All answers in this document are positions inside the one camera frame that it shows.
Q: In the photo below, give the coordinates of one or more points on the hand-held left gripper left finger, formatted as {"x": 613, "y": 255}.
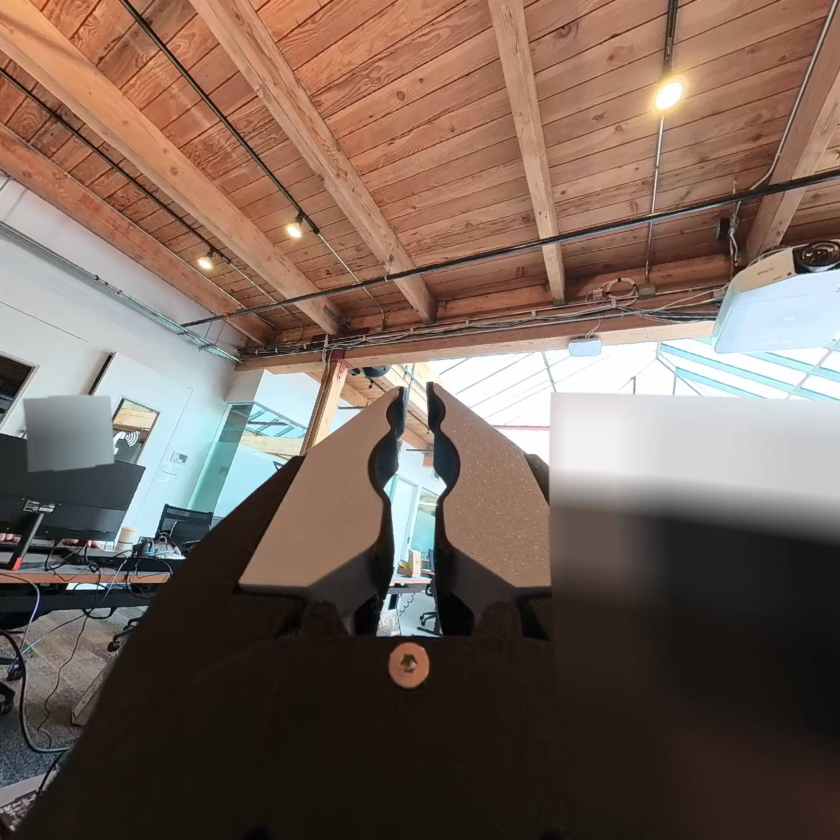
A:
{"x": 315, "y": 518}

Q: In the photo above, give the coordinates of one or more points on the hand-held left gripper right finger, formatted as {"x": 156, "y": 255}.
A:
{"x": 505, "y": 518}

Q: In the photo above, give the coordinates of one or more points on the background office desk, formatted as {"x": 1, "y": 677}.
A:
{"x": 410, "y": 577}

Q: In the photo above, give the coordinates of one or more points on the wooden office desk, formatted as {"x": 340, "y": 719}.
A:
{"x": 65, "y": 577}

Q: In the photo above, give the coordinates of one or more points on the red ceiling pipe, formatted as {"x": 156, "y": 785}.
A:
{"x": 525, "y": 428}

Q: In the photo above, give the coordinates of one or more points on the frosted glass partition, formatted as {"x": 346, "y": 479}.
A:
{"x": 229, "y": 472}

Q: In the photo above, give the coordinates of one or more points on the small cardboard box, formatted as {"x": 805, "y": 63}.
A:
{"x": 415, "y": 564}

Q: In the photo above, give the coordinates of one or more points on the black office chair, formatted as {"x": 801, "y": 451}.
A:
{"x": 430, "y": 613}
{"x": 187, "y": 525}

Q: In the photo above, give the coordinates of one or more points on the white ceiling access point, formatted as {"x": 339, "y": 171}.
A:
{"x": 584, "y": 346}

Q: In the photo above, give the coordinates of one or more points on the paper cup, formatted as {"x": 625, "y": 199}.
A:
{"x": 125, "y": 538}

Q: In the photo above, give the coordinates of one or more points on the black computer monitor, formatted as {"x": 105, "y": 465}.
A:
{"x": 79, "y": 505}

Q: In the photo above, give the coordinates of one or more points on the black ceiling pipe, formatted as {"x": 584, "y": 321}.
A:
{"x": 525, "y": 247}

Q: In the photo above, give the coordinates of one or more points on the ceiling spotlight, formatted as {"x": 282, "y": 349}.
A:
{"x": 295, "y": 229}
{"x": 205, "y": 262}
{"x": 668, "y": 95}

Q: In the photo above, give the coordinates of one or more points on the light wooden board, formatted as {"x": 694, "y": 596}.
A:
{"x": 88, "y": 695}

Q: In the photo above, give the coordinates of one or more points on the white ceiling projector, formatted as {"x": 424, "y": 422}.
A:
{"x": 774, "y": 315}

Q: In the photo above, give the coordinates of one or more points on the black lighting track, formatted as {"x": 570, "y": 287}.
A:
{"x": 226, "y": 123}
{"x": 111, "y": 165}
{"x": 669, "y": 33}

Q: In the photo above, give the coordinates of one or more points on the wooden support post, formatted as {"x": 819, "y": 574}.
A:
{"x": 325, "y": 407}

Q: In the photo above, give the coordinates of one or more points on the black dome ceiling camera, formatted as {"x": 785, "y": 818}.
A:
{"x": 375, "y": 371}

